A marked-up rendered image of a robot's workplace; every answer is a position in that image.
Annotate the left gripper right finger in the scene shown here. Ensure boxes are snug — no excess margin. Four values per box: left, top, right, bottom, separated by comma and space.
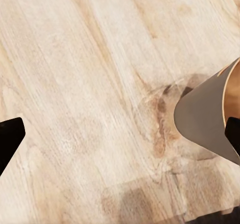
224, 117, 240, 156

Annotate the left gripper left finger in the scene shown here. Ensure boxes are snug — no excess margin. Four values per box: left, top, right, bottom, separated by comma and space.
0, 117, 26, 176

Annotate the trash can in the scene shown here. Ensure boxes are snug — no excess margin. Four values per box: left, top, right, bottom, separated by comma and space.
174, 57, 240, 166

